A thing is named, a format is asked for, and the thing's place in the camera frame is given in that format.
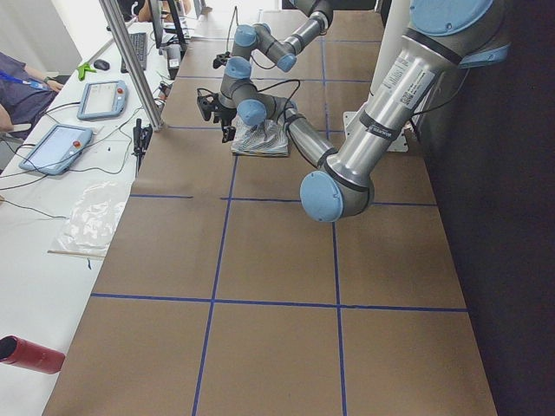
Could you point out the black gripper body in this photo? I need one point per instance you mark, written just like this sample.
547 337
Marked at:
225 114

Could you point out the blue white striped polo shirt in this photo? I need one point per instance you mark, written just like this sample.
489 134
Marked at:
266 139

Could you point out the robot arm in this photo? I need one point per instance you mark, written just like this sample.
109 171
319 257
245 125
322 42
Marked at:
283 53
441 35

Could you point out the black power strip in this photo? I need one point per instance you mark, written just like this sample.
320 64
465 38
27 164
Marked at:
141 137

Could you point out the black keyboard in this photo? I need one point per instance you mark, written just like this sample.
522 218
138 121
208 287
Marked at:
139 44

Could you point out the black monitor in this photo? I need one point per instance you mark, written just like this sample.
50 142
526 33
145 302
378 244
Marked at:
167 26

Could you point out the far blue teach pendant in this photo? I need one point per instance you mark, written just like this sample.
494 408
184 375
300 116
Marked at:
102 100

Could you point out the blue teach pendant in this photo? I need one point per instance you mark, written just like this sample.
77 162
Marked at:
57 150
102 100

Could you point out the black computer mouse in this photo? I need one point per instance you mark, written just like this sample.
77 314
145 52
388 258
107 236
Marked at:
101 65

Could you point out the green plastic tool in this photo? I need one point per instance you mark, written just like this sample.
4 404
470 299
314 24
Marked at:
83 69

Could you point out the near blue teach pendant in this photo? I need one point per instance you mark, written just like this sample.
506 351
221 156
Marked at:
57 150

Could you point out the clear plastic bag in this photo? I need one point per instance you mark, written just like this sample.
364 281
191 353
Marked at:
92 223

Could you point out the seated person in blue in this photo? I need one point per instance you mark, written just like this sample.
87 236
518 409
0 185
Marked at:
26 94

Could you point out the red cylindrical bottle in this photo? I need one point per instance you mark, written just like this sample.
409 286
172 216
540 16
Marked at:
27 354

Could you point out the aluminium frame post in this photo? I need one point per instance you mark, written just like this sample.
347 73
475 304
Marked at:
122 39

